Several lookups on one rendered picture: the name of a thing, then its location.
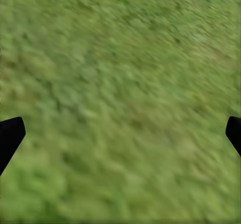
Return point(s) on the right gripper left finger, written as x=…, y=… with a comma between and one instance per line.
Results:
x=12, y=132

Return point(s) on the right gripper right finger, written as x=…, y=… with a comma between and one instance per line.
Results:
x=233, y=132

